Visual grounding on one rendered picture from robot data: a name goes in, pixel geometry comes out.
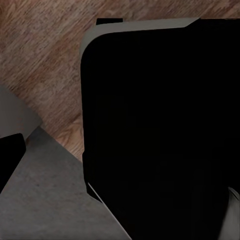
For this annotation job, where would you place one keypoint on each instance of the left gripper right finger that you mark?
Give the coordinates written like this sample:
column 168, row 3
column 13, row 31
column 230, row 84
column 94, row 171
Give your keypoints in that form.
column 232, row 149

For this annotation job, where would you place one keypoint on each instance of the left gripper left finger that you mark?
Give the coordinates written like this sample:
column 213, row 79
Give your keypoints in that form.
column 12, row 149

